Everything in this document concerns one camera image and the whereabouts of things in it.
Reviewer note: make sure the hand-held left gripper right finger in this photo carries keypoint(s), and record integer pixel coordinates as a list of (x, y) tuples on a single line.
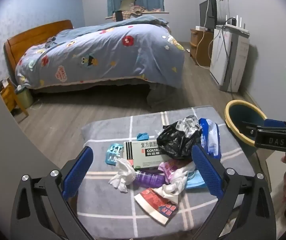
[(207, 172)]

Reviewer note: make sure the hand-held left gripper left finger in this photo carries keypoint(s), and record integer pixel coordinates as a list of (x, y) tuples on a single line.
[(79, 170)]

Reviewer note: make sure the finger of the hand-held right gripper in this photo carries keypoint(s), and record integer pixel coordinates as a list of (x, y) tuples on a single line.
[(250, 127), (274, 123)]

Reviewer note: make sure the teal waste bin yellow rim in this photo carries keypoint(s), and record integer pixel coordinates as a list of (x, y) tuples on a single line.
[(242, 115)]

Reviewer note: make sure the light blue face mask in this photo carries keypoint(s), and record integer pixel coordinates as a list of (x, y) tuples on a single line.
[(195, 182)]

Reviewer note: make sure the white plastic wrapper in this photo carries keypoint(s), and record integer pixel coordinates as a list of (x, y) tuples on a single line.
[(175, 187)]

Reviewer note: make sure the teal blister pack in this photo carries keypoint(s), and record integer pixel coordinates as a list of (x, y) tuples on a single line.
[(113, 155)]

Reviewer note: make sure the blue wet wipes pack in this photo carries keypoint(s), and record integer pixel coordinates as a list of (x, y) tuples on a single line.
[(210, 135)]

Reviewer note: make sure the pink snack wrapper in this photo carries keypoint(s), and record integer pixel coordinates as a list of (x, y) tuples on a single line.
[(169, 168)]

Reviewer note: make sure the white tissue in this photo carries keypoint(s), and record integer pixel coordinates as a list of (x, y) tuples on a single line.
[(123, 177)]

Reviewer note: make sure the black plastic bag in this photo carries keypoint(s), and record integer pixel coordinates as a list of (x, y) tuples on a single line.
[(175, 140)]

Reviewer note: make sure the clear plastic wrapper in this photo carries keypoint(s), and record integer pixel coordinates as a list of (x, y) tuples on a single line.
[(189, 125)]

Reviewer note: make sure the red snack wrapper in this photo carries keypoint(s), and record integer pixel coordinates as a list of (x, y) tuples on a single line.
[(158, 205)]

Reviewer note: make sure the purple bottle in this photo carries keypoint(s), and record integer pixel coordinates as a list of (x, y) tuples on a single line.
[(148, 179)]

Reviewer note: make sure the white green medicine box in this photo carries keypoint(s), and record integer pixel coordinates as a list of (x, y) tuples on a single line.
[(138, 155)]

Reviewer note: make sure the small blue wrapper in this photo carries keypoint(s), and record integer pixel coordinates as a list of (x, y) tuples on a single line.
[(142, 136)]

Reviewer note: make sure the white air purifier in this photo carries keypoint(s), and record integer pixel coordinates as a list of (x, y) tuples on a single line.
[(237, 60)]

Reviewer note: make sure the small green bin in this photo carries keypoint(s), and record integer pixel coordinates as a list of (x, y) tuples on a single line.
[(24, 97)]

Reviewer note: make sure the wooden cabinet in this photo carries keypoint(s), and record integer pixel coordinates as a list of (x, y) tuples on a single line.
[(204, 47)]

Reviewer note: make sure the wooden nightstand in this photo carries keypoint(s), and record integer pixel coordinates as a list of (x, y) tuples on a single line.
[(8, 100)]

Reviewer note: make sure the white router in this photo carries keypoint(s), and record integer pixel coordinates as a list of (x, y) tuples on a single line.
[(235, 26)]

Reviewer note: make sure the small white box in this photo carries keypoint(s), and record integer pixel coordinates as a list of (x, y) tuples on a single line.
[(200, 28)]

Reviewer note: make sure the printed blue blanket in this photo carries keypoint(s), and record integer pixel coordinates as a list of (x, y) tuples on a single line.
[(108, 55)]

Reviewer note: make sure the black television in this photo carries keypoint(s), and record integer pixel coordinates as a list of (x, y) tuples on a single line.
[(205, 12)]

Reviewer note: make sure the wooden bed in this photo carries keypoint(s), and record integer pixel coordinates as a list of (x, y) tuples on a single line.
[(33, 35)]

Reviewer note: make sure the window sill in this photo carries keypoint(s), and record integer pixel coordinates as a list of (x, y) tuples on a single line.
[(158, 12)]

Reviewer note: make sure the plaid cloth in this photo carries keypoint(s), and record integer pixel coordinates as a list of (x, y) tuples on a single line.
[(126, 15)]

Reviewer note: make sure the olive cushion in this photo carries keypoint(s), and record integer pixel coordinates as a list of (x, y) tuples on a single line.
[(127, 3)]

